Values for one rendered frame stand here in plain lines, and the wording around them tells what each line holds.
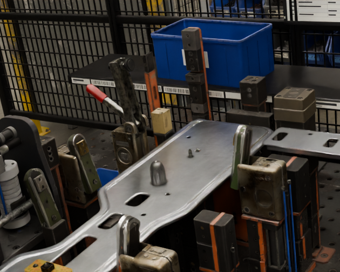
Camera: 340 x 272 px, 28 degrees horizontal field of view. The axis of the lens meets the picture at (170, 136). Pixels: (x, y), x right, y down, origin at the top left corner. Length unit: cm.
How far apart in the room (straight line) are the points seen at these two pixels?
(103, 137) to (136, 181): 104
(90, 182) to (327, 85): 67
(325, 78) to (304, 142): 33
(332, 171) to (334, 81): 36
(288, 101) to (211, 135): 20
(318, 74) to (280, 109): 25
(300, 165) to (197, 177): 22
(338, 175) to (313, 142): 52
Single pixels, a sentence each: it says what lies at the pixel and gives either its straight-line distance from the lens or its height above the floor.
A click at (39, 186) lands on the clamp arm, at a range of 132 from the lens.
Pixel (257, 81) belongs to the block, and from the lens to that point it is 168.
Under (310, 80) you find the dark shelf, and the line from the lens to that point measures 180.
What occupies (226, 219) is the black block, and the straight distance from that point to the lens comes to 127.
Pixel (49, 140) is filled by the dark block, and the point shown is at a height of 112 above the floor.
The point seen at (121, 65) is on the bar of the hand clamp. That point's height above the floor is 121.
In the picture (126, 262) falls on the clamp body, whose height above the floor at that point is 104.
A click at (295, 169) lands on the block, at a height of 98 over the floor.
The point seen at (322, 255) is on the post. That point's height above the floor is 70.
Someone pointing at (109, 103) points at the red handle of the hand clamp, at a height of 111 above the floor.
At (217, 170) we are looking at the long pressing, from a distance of 142.
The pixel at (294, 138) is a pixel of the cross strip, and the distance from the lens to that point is 154.
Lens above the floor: 164
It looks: 23 degrees down
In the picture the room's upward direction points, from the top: 8 degrees counter-clockwise
